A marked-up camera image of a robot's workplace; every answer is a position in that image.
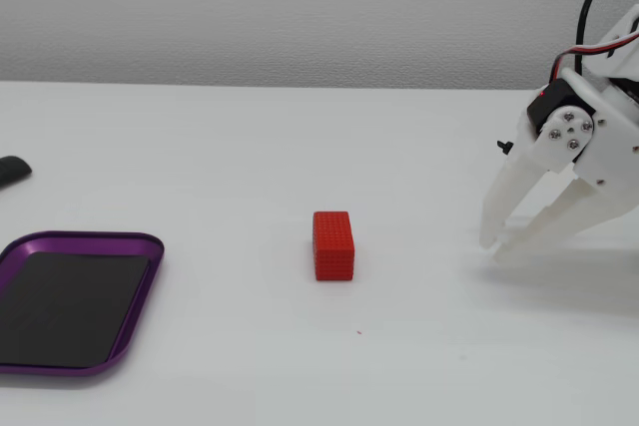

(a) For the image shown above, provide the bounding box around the red white black servo wire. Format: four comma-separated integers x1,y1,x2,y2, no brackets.
550,30,639,84

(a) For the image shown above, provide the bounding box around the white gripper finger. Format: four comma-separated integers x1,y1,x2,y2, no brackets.
480,105,596,249
492,174,621,264

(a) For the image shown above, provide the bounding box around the red studded cube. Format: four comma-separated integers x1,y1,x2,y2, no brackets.
313,211,356,282

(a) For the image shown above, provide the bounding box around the purple metal tray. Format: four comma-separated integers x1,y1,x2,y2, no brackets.
0,230,166,377

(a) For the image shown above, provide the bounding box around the black rounded object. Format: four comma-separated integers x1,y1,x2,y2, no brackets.
0,156,33,192

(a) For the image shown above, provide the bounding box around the black tray liner mat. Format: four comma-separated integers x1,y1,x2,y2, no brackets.
0,251,153,369

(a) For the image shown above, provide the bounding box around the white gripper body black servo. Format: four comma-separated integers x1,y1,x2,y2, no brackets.
527,66,639,213

